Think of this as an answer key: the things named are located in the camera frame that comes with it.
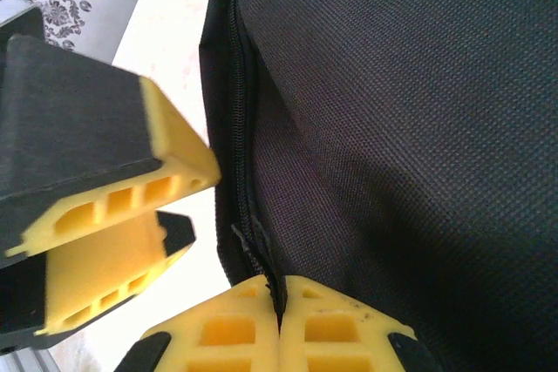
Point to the black fabric backpack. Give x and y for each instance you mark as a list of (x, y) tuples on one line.
[(392, 128)]

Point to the aluminium side rail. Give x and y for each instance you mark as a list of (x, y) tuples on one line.
[(22, 359)]

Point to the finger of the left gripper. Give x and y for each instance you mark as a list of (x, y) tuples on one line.
[(100, 267), (87, 137)]

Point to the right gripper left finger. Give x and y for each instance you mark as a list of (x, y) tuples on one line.
[(218, 337)]

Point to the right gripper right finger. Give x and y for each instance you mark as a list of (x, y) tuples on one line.
[(340, 337)]

